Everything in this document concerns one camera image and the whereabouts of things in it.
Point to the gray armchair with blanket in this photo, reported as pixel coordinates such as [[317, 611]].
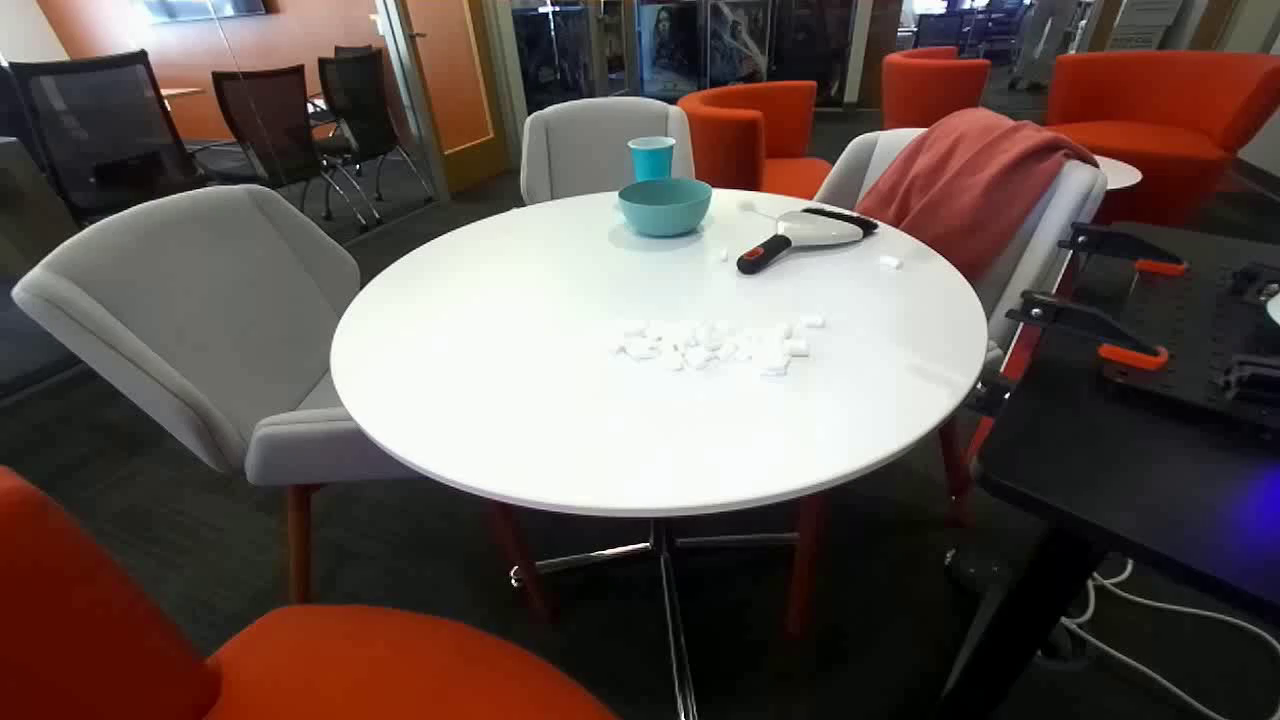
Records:
[[1035, 254]]

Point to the teal bowl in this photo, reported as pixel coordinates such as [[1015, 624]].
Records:
[[666, 204]]

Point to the chrome table base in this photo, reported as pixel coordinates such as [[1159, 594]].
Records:
[[674, 587]]

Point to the big orange armchair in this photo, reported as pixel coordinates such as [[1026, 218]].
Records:
[[162, 654]]

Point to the black mesh office chair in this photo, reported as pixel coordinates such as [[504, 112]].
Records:
[[265, 121], [361, 101], [103, 125]]

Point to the orange wooden door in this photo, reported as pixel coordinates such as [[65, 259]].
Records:
[[448, 74]]

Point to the black robot cart table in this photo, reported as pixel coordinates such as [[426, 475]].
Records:
[[1134, 454]]

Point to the white dustpan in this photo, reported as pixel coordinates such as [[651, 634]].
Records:
[[816, 230]]

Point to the wide orange sofa chair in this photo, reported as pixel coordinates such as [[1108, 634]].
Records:
[[1163, 112]]

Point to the large gray armchair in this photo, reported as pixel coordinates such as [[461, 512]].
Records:
[[187, 323]]

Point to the pile of white paper scraps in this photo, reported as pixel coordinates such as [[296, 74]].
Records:
[[715, 345]]

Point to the teal cup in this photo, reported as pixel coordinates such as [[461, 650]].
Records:
[[655, 158]]

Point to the small white side table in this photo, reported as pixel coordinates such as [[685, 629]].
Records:
[[1122, 174]]

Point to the red blanket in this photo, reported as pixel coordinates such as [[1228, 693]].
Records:
[[964, 182]]

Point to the small gray armchair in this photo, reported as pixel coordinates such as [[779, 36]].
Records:
[[581, 146]]

